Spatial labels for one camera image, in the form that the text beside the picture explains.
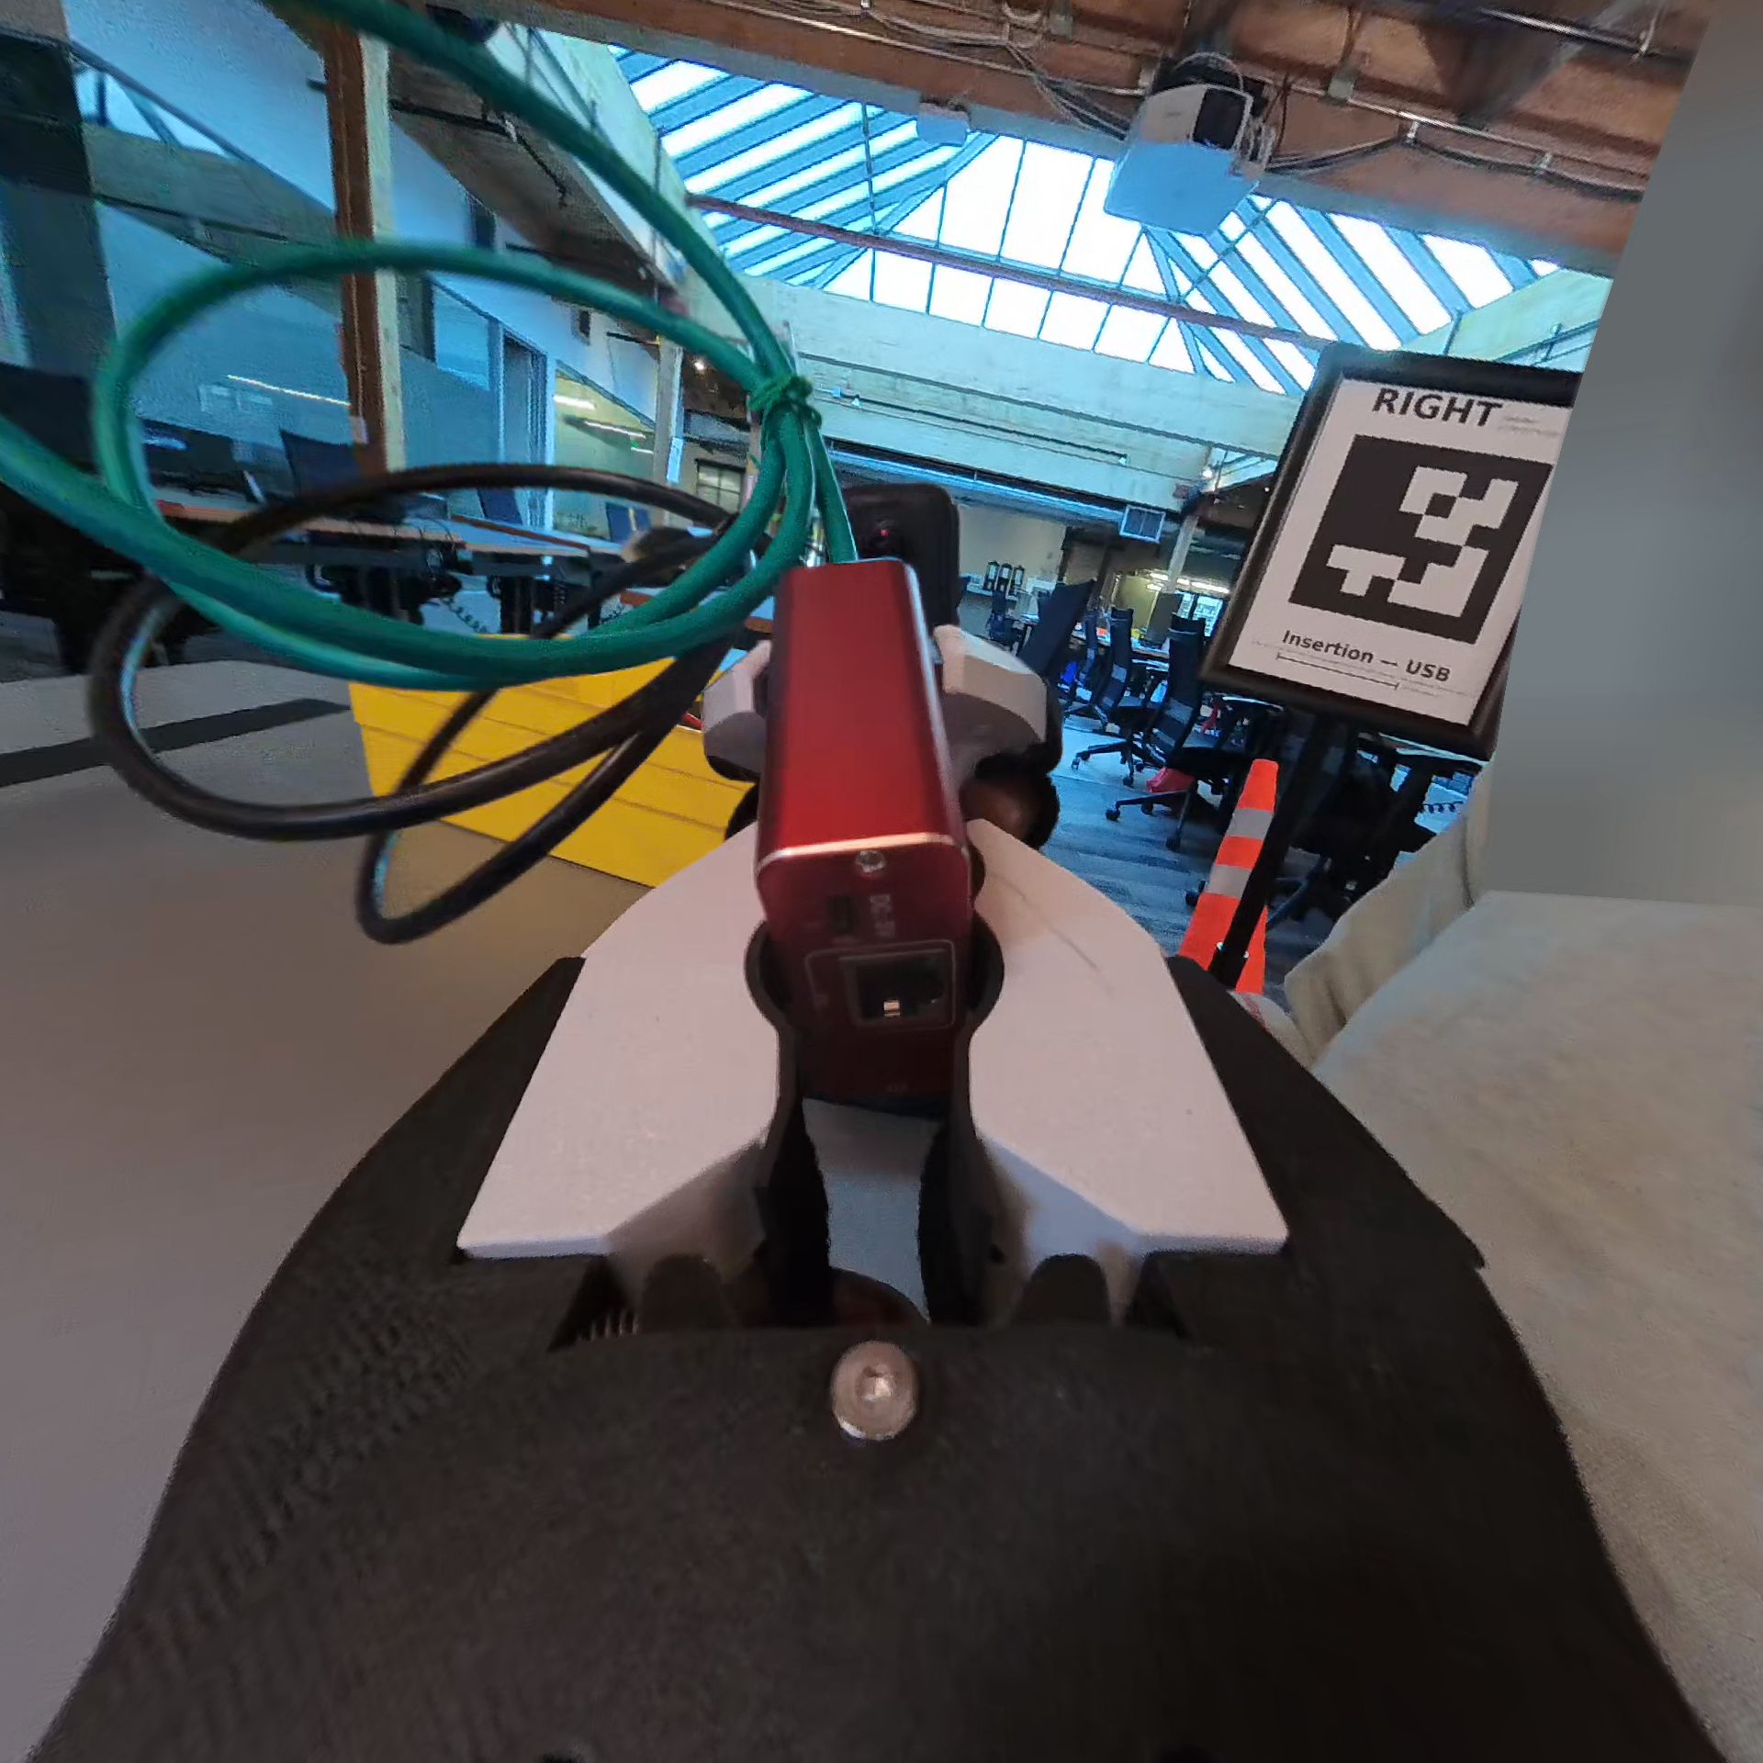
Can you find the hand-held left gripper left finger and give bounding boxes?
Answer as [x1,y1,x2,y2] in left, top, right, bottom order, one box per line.
[457,825,807,1303]

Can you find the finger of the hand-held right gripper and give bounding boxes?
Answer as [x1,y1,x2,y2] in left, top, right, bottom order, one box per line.
[932,619,1064,782]
[702,643,781,832]

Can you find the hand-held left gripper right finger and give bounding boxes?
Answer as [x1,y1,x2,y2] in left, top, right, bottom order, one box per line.
[960,825,1293,1314]

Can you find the red metal adapter box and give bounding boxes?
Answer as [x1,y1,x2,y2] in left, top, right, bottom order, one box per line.
[754,557,981,1111]

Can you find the yellow plastic bin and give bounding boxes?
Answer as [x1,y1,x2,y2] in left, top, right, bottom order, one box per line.
[348,647,763,888]

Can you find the green cable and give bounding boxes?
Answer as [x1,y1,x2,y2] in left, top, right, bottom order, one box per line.
[0,0,868,693]

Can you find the black cable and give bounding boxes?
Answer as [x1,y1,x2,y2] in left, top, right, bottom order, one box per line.
[86,467,776,947]

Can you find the row of black office chairs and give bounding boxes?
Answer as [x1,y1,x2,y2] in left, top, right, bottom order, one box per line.
[986,569,1481,861]

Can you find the orange traffic cone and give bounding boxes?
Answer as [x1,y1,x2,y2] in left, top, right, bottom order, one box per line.
[1175,758,1286,995]

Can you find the wooden office desks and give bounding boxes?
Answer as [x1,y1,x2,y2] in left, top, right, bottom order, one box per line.
[0,461,731,661]

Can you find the black framed tag sign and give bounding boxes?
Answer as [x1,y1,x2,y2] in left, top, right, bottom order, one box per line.
[1196,341,1588,993]

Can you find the person's pale grey sweatshirt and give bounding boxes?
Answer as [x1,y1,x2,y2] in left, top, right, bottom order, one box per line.
[1248,763,1763,1763]

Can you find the wooden post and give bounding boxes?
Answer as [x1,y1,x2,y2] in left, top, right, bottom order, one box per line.
[320,25,414,480]

